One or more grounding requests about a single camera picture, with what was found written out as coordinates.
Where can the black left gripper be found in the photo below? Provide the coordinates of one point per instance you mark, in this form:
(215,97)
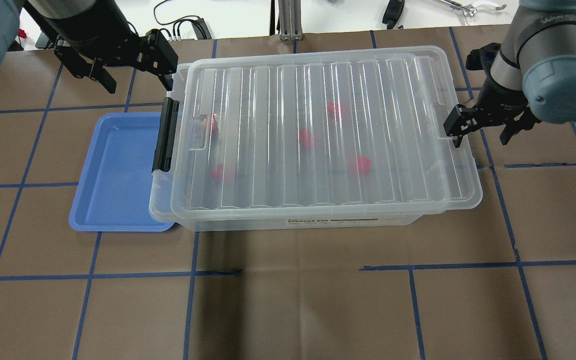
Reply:
(89,31)

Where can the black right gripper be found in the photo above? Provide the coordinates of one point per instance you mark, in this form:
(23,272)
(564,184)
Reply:
(506,99)

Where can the clear plastic box lid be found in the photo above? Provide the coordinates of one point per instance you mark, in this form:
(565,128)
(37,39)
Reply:
(323,135)

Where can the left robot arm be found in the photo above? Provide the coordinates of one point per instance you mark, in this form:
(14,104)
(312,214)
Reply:
(91,36)

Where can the blue plastic tray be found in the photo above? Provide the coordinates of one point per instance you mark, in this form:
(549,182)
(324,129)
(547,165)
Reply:
(113,192)

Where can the clear plastic storage box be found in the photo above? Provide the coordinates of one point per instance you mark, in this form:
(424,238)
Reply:
(248,215)

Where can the black power adapter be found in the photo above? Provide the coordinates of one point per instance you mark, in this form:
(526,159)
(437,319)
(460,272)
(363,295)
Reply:
(202,32)

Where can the black box latch handle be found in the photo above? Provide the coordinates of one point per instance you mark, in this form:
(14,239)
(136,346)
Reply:
(163,153)

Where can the aluminium frame post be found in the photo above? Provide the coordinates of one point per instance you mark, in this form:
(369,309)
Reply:
(290,20)

